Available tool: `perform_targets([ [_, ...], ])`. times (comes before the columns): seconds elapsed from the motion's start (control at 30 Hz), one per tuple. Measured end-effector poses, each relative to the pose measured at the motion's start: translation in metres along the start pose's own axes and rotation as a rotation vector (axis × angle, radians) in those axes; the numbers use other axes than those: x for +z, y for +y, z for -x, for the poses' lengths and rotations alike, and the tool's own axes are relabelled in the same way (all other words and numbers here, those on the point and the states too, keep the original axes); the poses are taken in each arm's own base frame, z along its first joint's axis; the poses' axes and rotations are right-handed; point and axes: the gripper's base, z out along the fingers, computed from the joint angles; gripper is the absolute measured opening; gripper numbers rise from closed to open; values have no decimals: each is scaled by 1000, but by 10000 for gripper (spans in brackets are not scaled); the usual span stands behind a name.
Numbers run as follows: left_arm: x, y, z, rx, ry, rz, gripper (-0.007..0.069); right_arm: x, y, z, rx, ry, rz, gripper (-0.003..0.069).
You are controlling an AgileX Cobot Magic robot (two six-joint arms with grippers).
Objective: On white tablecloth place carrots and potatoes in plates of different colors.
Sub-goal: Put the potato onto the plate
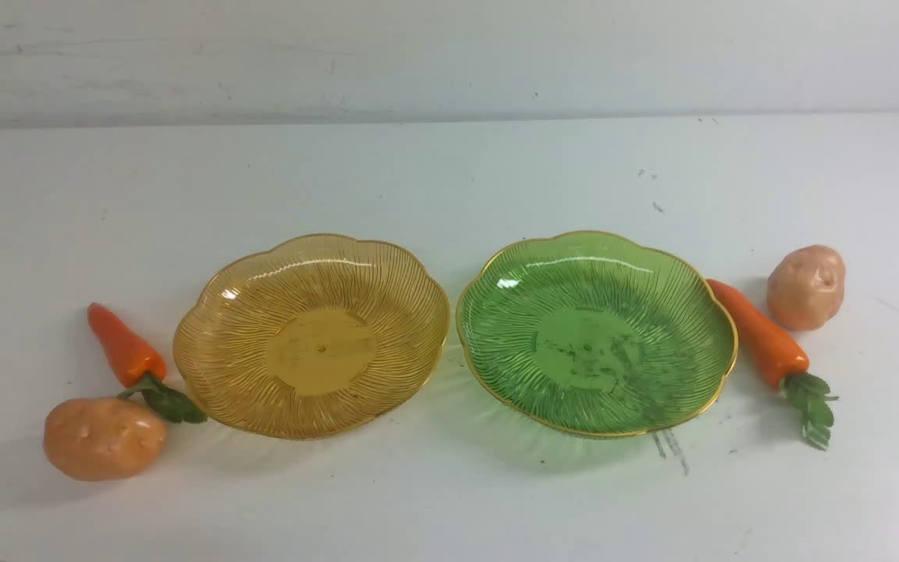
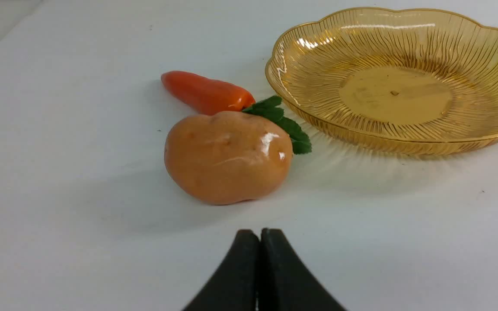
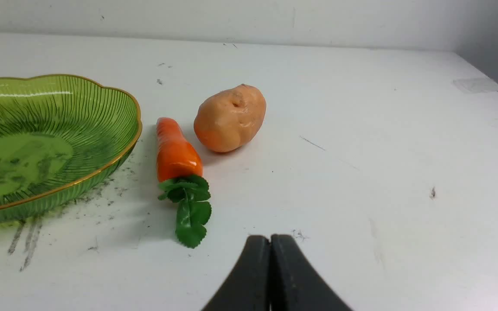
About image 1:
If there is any yellow ribbed plastic plate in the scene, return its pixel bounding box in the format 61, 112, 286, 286
172, 233, 452, 440

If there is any toy potato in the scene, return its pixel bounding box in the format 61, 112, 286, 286
766, 244, 846, 332
42, 397, 168, 482

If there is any green ribbed plastic plate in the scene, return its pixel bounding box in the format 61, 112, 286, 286
454, 230, 739, 439

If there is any toy carrot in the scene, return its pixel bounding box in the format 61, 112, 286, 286
707, 279, 838, 451
87, 302, 208, 424

